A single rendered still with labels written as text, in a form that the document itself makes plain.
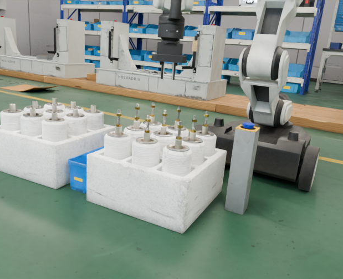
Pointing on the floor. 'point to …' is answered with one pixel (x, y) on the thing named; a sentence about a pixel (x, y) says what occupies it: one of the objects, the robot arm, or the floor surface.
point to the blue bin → (79, 171)
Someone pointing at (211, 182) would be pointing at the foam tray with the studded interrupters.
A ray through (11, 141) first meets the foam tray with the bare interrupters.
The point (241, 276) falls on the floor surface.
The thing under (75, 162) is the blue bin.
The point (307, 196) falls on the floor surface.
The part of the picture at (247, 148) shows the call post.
